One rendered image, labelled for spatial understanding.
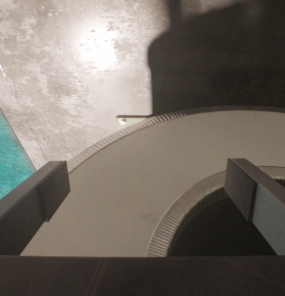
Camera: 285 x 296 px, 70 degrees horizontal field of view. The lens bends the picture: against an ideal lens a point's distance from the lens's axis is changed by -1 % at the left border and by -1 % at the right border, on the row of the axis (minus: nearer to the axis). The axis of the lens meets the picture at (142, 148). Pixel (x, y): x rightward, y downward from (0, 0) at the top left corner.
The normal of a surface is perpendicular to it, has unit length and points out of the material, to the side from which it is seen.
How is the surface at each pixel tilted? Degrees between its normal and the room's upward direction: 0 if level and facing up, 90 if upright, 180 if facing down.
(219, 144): 90
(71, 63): 0
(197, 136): 90
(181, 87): 0
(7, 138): 0
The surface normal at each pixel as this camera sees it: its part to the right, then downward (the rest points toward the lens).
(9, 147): -0.13, 0.65
